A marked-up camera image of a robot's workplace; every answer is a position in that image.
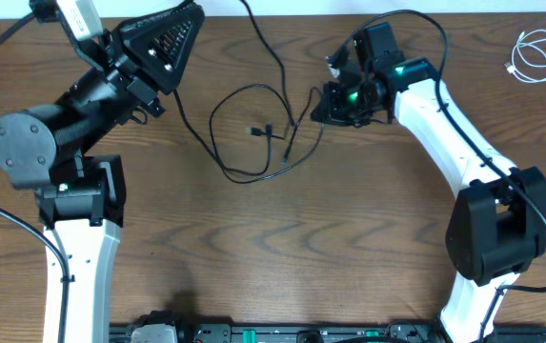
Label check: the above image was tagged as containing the white USB cable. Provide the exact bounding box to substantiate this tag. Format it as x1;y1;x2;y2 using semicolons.
503;29;546;85

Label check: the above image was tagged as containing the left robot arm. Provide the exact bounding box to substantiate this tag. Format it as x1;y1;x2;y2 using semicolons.
0;1;205;342

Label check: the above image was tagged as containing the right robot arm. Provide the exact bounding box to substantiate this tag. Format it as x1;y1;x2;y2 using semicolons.
311;23;546;342

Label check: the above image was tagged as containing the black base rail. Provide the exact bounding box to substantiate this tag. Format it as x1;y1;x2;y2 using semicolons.
109;310;546;343

